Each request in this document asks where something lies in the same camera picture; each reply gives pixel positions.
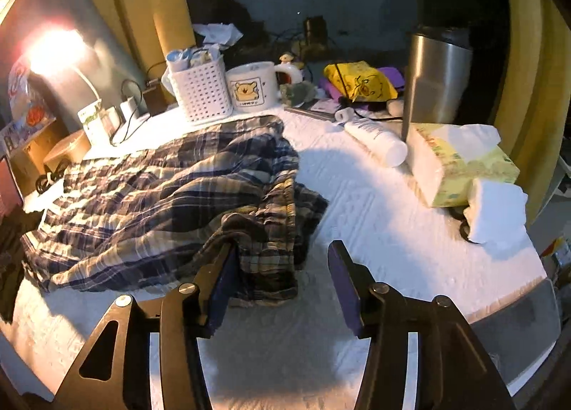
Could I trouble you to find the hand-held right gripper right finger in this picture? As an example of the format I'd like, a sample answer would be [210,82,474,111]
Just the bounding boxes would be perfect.
[327,239,518,410]

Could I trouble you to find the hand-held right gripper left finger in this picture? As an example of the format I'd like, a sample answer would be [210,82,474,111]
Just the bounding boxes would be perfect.
[54,240,239,410]

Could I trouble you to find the plaid pants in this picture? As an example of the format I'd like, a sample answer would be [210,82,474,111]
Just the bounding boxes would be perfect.
[20,114,330,307]

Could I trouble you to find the white lotion tube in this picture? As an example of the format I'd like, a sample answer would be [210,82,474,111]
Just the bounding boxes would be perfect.
[343,119,409,167]

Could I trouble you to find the yellow tissue pack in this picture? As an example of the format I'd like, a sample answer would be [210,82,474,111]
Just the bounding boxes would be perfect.
[406,123,520,208]

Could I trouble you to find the folded white tissue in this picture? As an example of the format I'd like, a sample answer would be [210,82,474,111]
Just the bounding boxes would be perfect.
[464,179,529,245]

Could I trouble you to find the grey chair backrest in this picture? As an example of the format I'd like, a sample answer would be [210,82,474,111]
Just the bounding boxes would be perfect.
[473,278,563,361]

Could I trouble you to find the flat dark book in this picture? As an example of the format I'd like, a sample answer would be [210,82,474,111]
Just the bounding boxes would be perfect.
[283,97,342,121]

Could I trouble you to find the white plastic basket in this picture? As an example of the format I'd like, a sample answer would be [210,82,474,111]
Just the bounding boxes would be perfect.
[167,53,235,125]

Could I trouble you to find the small white box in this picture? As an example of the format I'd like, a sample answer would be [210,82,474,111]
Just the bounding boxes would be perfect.
[102,105,123,138]

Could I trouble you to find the black power adapter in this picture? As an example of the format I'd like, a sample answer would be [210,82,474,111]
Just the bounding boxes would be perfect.
[143,80,172,117]

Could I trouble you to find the white charger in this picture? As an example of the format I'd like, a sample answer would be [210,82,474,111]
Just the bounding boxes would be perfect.
[120,96,139,123]

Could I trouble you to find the grey plush toy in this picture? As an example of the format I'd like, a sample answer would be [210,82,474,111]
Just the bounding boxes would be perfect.
[279,81,318,107]

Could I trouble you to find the white bear mug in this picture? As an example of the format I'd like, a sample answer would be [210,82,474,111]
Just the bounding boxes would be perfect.
[224,61,304,114]

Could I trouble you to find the round tan box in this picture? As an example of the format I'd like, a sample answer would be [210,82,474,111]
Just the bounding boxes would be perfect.
[43,130,92,174]

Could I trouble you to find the green white milk carton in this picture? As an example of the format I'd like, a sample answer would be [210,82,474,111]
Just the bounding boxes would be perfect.
[77,100,112,147]

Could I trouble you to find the yellow bear print bag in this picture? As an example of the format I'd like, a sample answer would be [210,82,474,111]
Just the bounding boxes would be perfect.
[323,61,399,103]

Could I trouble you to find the black folded cloth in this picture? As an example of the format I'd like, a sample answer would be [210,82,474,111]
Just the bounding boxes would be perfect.
[0,209,32,326]

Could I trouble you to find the cardboard box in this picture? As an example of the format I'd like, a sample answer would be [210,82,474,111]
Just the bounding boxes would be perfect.
[9,120,72,196]

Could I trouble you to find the stainless steel thermos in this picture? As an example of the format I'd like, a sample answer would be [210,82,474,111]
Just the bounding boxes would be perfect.
[401,24,474,143]

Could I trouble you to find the blue white rolled packet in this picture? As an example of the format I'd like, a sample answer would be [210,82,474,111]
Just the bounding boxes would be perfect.
[166,47,197,74]

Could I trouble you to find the tablet with red screen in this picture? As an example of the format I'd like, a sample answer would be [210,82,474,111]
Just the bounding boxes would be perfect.
[0,157,23,212]

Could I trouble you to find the blue printed white box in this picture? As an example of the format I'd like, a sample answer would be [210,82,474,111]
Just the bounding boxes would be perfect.
[0,120,34,152]

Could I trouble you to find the crumpled white paper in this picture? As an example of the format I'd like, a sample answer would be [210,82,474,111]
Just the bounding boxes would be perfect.
[193,22,244,47]

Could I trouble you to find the dark brown jar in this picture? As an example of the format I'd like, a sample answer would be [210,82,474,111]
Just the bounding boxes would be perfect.
[304,16,326,42]

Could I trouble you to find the snack bag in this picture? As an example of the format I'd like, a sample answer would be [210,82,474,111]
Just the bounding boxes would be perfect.
[6,57,56,129]

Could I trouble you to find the white desk lamp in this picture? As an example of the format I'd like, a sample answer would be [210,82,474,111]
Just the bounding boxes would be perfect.
[20,28,103,107]

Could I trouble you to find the black cable bundle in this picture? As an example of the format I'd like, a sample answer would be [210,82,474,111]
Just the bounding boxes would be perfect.
[36,159,72,194]

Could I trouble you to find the black charging cable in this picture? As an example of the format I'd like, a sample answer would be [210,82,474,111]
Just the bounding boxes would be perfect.
[109,79,150,147]

